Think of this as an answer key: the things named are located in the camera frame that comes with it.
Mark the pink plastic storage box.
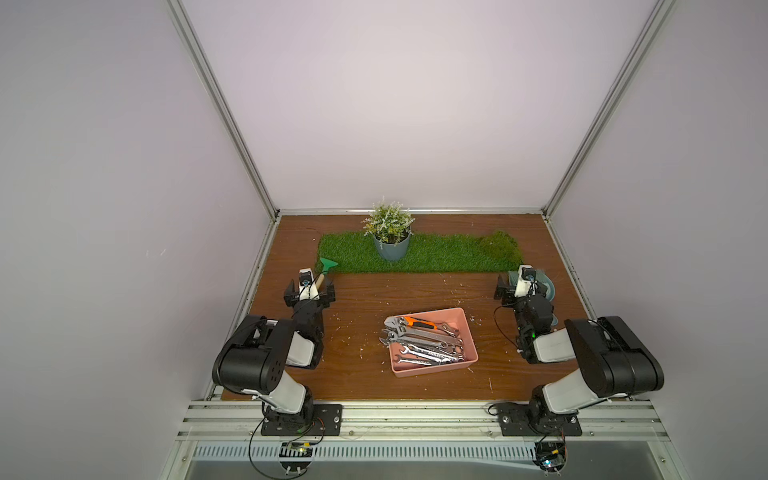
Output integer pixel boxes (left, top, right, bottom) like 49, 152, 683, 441
381, 308, 479, 378

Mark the large silver combination wrench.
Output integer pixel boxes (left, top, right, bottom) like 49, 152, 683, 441
379, 327, 464, 354

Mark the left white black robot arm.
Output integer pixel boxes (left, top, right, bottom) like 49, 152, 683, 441
212, 271, 335, 428

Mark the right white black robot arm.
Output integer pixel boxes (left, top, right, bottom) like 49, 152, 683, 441
494, 265, 665, 432

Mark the orange black adjustable wrench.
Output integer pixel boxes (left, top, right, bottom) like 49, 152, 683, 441
384, 316, 459, 337

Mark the teal dustpan with brush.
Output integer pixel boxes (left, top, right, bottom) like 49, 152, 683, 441
508, 269, 556, 302

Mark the green artificial grass mat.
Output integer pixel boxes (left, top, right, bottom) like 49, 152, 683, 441
315, 231, 524, 274

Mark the potted plant in grey pot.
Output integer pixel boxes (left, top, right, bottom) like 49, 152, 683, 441
363, 201, 415, 262

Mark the left controller board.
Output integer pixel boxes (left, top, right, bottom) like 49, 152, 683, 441
278, 441, 315, 478

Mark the controller board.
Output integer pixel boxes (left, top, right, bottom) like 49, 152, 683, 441
278, 441, 315, 478
533, 442, 567, 474

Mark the right controller board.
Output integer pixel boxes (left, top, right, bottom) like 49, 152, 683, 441
533, 442, 567, 474

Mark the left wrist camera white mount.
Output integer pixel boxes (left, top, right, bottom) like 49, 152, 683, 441
298, 268, 319, 300

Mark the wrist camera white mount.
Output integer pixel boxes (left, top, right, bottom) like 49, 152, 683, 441
298, 268, 319, 300
514, 265, 537, 298

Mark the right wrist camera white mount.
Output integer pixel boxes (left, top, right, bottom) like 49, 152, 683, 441
514, 265, 537, 298

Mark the green hand shovel wooden handle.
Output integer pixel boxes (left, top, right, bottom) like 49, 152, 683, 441
314, 257, 338, 290

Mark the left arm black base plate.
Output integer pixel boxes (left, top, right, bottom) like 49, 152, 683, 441
260, 403, 343, 437

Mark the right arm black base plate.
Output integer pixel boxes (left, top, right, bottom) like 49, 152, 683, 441
487, 402, 583, 437

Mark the aluminium frame rail front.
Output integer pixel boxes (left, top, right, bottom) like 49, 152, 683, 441
175, 400, 670, 442

